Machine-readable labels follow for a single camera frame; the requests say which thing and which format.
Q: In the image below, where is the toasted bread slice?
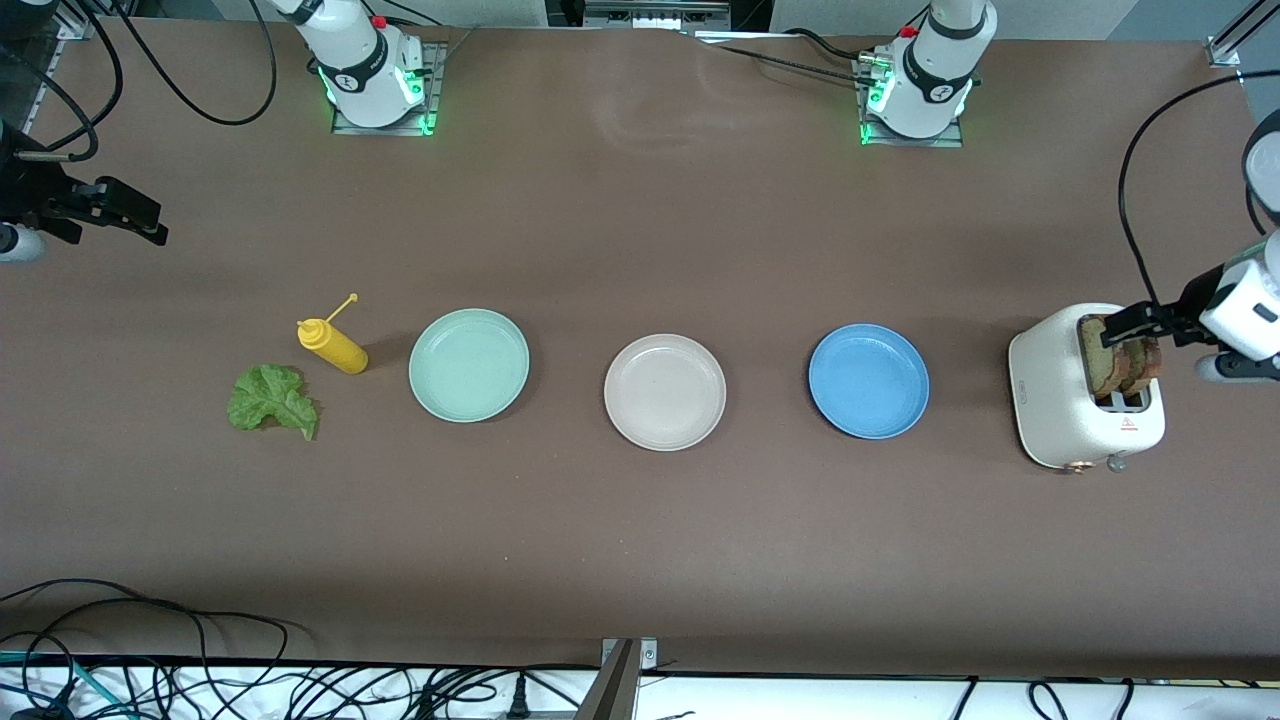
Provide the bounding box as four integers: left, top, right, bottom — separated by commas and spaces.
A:
1080, 315, 1131, 397
1120, 335, 1164, 393

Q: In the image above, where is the green lettuce leaf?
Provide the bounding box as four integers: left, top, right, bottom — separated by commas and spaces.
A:
227, 364, 320, 442

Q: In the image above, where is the blue plate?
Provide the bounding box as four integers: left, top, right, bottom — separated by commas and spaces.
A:
808, 323, 931, 440

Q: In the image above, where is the mint green plate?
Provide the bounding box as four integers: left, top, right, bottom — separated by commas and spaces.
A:
408, 308, 531, 424

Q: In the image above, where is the beige plate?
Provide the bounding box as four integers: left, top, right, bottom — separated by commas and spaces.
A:
603, 333, 728, 452

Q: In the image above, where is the white toaster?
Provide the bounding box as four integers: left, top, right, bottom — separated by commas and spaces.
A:
1008, 303, 1167, 474

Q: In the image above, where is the yellow mustard squeeze bottle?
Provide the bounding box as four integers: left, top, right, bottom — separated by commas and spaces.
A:
297, 292, 369, 376

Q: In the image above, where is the black metal equipment box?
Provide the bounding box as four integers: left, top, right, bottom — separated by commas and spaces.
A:
545, 0, 771, 33

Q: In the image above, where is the aluminium frame rail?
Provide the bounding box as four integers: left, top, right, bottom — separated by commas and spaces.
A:
20, 18, 93, 131

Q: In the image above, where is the aluminium frame bracket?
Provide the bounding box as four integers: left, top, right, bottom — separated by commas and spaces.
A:
1205, 0, 1280, 69

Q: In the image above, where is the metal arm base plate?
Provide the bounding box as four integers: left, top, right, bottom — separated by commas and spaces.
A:
330, 40, 447, 136
855, 55, 966, 149

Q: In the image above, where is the black corrugated cable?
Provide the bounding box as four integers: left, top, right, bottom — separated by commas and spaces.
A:
785, 28, 886, 69

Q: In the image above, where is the teal cable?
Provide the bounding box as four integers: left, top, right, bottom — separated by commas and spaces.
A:
0, 648, 136, 719

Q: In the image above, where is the thin black cable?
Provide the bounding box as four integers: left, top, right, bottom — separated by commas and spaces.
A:
700, 40, 873, 87

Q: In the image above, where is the aluminium profile post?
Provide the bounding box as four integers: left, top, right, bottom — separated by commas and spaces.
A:
575, 638, 661, 720

